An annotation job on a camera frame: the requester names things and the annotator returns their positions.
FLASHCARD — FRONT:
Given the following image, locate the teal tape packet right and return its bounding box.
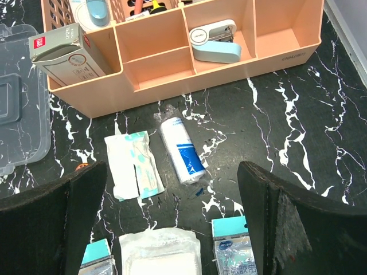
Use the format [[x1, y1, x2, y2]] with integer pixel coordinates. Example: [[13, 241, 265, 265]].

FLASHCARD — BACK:
[[212, 215, 257, 275]]

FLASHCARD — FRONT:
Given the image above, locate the blue white stapler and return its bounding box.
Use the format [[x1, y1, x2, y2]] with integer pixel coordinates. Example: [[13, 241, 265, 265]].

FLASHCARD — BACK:
[[189, 19, 241, 64]]

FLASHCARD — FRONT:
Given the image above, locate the white teal dressing packet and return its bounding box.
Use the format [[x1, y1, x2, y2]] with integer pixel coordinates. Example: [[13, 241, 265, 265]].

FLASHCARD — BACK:
[[104, 131, 165, 201]]

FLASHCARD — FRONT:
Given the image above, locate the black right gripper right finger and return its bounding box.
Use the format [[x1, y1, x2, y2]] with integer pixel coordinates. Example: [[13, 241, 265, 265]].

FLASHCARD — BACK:
[[237, 162, 366, 274]]

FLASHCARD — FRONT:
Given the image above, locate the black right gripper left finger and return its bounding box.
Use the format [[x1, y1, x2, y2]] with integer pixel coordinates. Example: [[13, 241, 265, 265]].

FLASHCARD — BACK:
[[1, 162, 107, 274]]

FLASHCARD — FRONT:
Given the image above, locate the white gauze pad packet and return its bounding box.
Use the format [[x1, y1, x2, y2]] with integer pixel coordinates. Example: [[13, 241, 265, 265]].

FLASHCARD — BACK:
[[119, 227, 202, 274]]

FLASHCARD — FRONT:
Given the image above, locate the teal tape packet left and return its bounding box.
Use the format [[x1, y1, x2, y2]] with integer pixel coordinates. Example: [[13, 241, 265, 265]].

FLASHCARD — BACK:
[[78, 239, 116, 275]]

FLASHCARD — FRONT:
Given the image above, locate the peach plastic desk organizer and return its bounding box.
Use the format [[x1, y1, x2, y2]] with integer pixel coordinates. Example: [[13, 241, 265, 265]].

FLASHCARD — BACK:
[[47, 1, 324, 118]]

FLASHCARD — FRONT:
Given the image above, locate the small orange round tin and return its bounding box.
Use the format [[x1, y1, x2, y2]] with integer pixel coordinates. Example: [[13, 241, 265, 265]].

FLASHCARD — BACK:
[[75, 163, 89, 171]]

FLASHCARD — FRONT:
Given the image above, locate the white blue bandage roll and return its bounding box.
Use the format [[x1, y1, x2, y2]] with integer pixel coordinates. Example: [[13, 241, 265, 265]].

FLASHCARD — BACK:
[[154, 104, 211, 199]]

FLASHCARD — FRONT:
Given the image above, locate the grey staples box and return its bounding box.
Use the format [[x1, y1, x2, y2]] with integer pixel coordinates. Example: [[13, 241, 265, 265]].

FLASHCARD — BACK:
[[29, 23, 112, 87]]

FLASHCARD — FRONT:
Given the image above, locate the clear plastic box lid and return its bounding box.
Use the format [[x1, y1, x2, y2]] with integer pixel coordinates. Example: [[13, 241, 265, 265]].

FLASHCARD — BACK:
[[1, 24, 51, 176]]

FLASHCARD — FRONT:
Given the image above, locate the teal tape packet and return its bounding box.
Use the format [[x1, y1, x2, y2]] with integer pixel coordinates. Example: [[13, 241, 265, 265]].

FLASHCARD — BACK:
[[78, 239, 116, 275], [212, 215, 257, 275]]

